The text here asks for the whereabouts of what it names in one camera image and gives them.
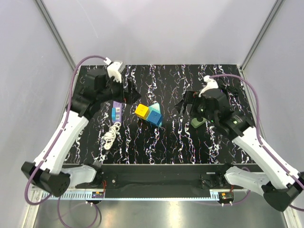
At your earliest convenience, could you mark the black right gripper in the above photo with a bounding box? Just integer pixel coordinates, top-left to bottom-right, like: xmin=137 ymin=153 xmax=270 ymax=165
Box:
xmin=174 ymin=89 xmax=218 ymax=124

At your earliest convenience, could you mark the yellow cube socket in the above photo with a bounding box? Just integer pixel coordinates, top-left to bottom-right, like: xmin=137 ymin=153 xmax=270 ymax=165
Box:
xmin=134 ymin=104 xmax=150 ymax=120

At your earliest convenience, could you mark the teal triangular power strip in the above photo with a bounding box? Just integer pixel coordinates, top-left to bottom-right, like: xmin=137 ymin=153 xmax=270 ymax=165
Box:
xmin=149 ymin=103 xmax=162 ymax=127

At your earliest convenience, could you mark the blue cube socket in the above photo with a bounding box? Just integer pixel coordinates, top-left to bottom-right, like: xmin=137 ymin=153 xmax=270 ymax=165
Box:
xmin=146 ymin=111 xmax=162 ymax=126

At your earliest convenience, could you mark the white cord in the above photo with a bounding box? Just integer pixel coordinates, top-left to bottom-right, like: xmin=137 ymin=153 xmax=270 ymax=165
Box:
xmin=101 ymin=122 xmax=122 ymax=151

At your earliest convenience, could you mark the purple power strip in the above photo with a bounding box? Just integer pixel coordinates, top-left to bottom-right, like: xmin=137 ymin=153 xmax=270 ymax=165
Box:
xmin=111 ymin=101 xmax=122 ymax=123

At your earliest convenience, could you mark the light blue square adapter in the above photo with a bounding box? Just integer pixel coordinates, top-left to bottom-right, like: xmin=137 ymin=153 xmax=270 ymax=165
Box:
xmin=111 ymin=107 xmax=122 ymax=123

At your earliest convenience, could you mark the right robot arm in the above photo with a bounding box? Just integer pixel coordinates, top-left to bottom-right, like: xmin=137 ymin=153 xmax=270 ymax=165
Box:
xmin=175 ymin=89 xmax=304 ymax=212

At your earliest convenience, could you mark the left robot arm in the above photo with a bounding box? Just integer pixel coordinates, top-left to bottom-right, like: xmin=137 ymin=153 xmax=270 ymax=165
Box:
xmin=21 ymin=68 xmax=141 ymax=197

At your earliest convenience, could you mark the green round-hole power strip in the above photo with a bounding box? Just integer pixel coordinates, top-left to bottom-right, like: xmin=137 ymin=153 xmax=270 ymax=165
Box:
xmin=190 ymin=118 xmax=207 ymax=129

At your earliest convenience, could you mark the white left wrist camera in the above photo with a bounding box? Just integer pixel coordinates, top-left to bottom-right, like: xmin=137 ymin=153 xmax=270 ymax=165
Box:
xmin=106 ymin=61 xmax=125 ymax=83

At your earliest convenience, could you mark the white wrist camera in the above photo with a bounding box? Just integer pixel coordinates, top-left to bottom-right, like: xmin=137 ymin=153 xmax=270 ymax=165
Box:
xmin=199 ymin=76 xmax=218 ymax=97
xmin=106 ymin=61 xmax=125 ymax=83

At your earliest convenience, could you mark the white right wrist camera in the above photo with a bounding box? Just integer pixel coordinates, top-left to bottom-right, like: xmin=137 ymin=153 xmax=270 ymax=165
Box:
xmin=199 ymin=76 xmax=218 ymax=97

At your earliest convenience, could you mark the black cable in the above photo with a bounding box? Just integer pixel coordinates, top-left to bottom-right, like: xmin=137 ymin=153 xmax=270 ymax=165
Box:
xmin=218 ymin=78 xmax=239 ymax=97

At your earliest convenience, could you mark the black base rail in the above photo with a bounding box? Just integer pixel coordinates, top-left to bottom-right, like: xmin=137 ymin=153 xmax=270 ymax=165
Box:
xmin=76 ymin=163 xmax=233 ymax=189

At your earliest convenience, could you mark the white slotted cable duct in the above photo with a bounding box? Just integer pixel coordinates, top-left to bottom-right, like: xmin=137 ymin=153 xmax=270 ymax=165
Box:
xmin=42 ymin=191 xmax=105 ymax=200

